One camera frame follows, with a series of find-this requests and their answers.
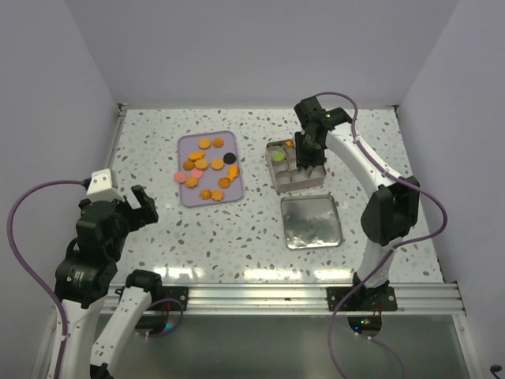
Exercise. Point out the chocolate chip cookie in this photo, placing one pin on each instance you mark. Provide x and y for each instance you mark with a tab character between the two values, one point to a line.
224	183

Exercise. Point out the aluminium front rail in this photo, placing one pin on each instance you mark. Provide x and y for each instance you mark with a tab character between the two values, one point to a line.
287	299

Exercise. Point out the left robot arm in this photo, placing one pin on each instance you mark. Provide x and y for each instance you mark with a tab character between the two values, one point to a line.
83	282

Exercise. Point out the flower cookie left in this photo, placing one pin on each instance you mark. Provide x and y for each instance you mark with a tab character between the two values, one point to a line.
191	182

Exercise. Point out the lilac plastic tray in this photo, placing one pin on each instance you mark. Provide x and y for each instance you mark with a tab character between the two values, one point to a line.
190	197

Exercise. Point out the round dotted biscuit right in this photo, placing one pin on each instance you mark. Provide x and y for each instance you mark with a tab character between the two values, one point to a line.
217	164

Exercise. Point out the pink cookie tin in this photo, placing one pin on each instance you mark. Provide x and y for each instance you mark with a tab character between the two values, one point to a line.
285	175

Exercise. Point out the pink round cookie left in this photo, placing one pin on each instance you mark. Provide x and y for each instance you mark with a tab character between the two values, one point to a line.
180	177

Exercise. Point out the pink round cookie middle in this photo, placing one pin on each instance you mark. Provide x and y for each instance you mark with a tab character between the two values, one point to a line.
197	173

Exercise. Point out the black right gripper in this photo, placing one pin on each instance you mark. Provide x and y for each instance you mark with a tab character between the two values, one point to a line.
304	159

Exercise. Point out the swirl cookie left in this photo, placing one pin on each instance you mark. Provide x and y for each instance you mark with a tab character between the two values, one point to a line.
188	165

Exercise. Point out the swirl flower cookie bottom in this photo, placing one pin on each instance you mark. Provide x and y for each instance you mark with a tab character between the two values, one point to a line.
205	194

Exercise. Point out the swirl cookie top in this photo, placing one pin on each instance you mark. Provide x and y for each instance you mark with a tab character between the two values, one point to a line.
218	143

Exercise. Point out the round dotted biscuit top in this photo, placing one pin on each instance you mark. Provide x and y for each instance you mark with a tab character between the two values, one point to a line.
204	143

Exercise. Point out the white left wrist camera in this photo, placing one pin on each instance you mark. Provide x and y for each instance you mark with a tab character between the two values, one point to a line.
102	183

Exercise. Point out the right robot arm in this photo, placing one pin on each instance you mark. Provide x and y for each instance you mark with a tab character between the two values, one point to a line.
393	202

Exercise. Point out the round dotted biscuit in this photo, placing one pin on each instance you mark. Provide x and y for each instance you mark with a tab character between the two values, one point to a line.
204	143
217	164
201	164

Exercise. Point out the silver tin lid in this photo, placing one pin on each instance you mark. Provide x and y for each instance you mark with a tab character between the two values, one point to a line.
311	222

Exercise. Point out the orange fish cookie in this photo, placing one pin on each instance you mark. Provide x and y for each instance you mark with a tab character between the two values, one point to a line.
196	156
233	172

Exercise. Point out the pink round cookie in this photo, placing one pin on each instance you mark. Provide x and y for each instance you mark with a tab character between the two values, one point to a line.
197	173
180	177

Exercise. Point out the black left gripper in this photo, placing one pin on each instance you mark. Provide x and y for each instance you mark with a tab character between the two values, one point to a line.
140	216

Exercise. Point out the round dotted biscuit middle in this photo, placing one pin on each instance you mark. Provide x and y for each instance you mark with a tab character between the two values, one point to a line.
201	164

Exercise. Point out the black sandwich cookie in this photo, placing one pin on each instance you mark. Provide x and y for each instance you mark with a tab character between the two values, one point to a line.
229	158

